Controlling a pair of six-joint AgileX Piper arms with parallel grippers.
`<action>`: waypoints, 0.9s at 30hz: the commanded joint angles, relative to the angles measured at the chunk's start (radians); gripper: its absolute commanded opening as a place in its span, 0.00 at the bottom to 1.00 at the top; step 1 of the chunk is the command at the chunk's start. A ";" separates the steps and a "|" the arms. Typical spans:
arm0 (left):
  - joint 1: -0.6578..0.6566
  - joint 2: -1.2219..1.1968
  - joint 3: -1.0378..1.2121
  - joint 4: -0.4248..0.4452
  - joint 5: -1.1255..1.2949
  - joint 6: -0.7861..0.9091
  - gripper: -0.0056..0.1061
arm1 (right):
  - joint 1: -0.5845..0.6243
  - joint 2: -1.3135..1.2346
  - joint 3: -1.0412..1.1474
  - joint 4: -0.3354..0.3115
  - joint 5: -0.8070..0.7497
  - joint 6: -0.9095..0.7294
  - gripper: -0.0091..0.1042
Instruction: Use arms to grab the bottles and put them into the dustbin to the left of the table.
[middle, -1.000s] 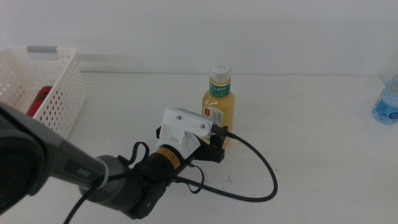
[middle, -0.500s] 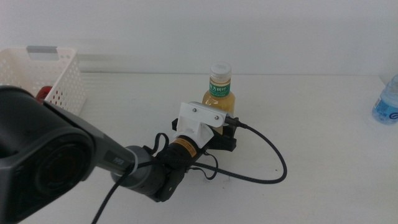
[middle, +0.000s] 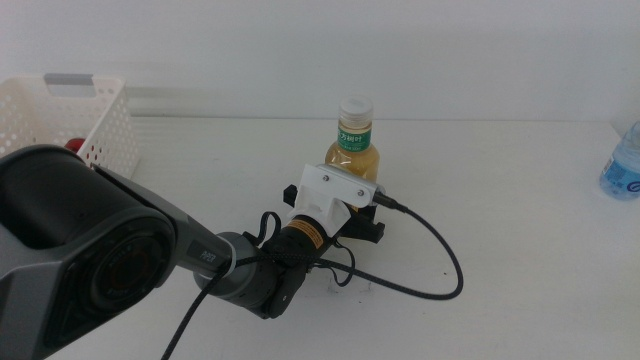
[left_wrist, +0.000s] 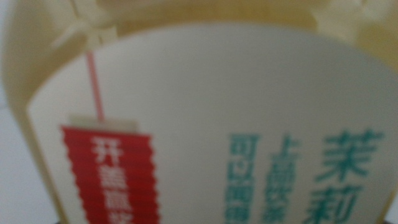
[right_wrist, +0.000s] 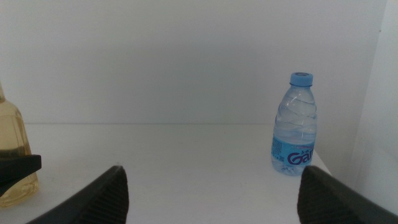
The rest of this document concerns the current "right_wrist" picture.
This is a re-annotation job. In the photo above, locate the clear water bottle blue label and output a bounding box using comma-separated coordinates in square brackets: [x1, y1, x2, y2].
[271, 72, 318, 177]

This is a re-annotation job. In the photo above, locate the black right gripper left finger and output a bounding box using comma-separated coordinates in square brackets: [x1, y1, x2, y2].
[26, 165, 130, 224]

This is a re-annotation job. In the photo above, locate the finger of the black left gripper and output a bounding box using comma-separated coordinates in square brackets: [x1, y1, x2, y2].
[0, 154, 42, 197]

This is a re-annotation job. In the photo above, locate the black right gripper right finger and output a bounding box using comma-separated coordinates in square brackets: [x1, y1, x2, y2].
[296, 165, 398, 224]

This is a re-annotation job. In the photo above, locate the yellow tea bottle green label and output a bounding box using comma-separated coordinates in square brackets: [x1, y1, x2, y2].
[0, 81, 40, 208]

